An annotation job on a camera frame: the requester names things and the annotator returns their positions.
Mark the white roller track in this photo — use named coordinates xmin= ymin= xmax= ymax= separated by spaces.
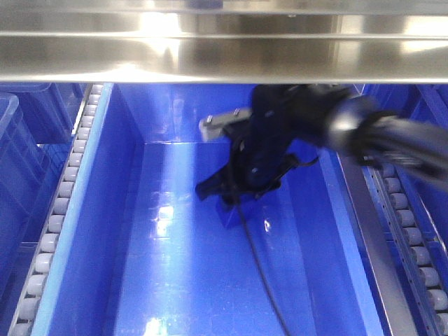
xmin=8 ymin=83 xmax=107 ymax=335
xmin=363 ymin=164 xmax=447 ymax=335

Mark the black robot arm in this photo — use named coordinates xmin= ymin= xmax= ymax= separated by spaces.
xmin=195 ymin=84 xmax=447 ymax=204

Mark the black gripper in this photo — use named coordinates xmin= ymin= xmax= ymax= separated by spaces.
xmin=195 ymin=85 xmax=319 ymax=202

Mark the steel divider rail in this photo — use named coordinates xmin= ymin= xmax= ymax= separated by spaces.
xmin=338 ymin=155 xmax=418 ymax=335

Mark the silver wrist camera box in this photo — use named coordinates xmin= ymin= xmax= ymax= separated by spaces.
xmin=198 ymin=108 xmax=252 ymax=142

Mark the black hanging cable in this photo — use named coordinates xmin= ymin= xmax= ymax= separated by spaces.
xmin=234 ymin=195 xmax=291 ymax=336

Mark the large blue plastic bin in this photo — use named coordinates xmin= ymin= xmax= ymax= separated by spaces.
xmin=32 ymin=84 xmax=385 ymax=335

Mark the steel shelf beam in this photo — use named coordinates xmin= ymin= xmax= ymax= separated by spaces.
xmin=1 ymin=1 xmax=447 ymax=83

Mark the blue toy brick block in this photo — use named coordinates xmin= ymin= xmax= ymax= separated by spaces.
xmin=216 ymin=196 xmax=257 ymax=229

